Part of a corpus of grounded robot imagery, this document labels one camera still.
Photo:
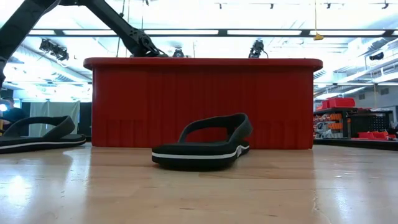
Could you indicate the black distant machine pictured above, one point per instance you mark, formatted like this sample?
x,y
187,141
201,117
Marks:
x,y
256,48

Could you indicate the black flip-flop white stripe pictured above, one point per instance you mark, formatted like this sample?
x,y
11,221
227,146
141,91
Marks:
x,y
199,155
31,143

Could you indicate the black ceiling fixture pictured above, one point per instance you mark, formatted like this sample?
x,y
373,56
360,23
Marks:
x,y
377,56

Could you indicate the black overhead frame beam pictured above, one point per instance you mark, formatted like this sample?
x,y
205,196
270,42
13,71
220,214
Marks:
x,y
222,31

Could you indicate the person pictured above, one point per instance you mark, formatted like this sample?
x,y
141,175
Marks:
x,y
15,115

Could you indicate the black ceiling light cluster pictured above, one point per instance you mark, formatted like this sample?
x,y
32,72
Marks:
x,y
56,51

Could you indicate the large red plastic bin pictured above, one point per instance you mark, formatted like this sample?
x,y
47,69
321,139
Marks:
x,y
155,99

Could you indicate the yellow hanging tag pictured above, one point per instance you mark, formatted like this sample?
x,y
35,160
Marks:
x,y
318,37

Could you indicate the black partition panel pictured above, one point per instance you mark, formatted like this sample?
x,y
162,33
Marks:
x,y
85,118

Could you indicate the small black dome device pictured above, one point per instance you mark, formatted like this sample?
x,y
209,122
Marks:
x,y
178,53

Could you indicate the red storage bin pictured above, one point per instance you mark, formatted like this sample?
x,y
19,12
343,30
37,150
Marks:
x,y
342,102

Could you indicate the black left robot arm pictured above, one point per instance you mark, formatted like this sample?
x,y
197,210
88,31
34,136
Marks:
x,y
124,28

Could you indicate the pale grey curtain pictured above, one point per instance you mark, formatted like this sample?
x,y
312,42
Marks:
x,y
53,109

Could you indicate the black workbench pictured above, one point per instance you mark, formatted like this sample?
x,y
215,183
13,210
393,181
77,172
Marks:
x,y
357,143

